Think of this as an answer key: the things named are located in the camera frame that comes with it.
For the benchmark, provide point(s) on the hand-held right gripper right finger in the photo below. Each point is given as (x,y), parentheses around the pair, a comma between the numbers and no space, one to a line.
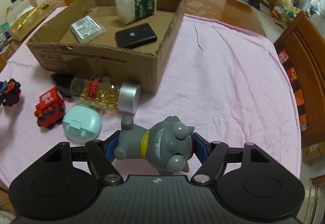
(200,144)

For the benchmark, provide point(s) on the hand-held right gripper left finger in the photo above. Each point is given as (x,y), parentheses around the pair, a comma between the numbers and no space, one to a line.
(113,145)

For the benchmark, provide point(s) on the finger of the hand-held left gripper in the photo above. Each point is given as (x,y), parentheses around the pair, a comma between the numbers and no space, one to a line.
(6,101)

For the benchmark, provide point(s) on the grey cat figurine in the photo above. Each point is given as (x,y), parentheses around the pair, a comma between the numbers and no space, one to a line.
(155,142)

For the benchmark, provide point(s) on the cardboard box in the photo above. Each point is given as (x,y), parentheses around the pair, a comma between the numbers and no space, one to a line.
(142,66)
(313,153)

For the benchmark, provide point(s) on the clear labelled case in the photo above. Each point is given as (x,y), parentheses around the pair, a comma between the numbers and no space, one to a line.
(87,28)

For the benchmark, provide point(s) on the black remote control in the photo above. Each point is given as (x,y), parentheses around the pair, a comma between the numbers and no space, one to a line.
(135,36)

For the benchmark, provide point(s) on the white plastic container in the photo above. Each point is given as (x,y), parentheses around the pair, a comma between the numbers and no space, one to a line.
(134,5)

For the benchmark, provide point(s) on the mint green round case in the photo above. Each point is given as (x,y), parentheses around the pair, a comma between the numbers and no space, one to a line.
(82,122)

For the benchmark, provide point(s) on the red toy train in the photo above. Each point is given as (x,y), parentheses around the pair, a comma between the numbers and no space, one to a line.
(49,104)

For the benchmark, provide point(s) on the clear bottle of gold capsules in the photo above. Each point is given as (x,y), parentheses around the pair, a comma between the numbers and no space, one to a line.
(101,94)

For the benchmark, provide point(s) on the pink cloth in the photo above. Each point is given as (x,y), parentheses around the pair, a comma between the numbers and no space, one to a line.
(223,87)

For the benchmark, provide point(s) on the gold tissue box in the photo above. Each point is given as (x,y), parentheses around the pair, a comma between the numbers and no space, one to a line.
(30,21)

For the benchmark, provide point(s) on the red printed box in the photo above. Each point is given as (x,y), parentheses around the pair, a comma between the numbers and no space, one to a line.
(297,92)

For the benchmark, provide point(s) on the cardboard box on floor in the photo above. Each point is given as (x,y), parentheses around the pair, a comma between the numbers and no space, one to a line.
(313,153)

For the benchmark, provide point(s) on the wooden chair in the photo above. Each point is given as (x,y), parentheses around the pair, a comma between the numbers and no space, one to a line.
(309,74)

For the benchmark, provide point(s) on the pair of dark shoes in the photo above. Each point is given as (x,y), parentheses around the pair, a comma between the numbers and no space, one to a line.
(255,5)

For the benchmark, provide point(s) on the yellow plastic bag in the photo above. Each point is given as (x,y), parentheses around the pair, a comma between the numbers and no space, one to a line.
(283,0)

